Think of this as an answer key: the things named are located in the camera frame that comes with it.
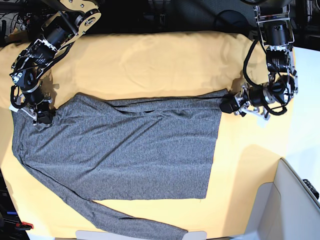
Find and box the red clamp left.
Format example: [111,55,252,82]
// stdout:
[15,222,34,231]

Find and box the grey long-sleeve T-shirt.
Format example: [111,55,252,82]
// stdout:
[12,90,226,234]

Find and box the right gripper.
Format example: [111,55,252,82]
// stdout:
[9,83,56,126]

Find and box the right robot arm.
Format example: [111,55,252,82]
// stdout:
[10,0,102,125]

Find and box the black remote on bin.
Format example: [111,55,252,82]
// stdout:
[302,179,320,200]

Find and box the black round base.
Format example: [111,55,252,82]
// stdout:
[212,10,251,36]

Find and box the white storage bin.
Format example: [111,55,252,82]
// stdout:
[243,158,320,240]

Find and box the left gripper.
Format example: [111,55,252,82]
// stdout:
[219,83,274,120]

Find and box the yellow table cloth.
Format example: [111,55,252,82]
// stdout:
[0,31,297,238]

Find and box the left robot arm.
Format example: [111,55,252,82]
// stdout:
[219,0,298,121]

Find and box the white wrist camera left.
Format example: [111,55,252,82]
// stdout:
[257,118,269,128]

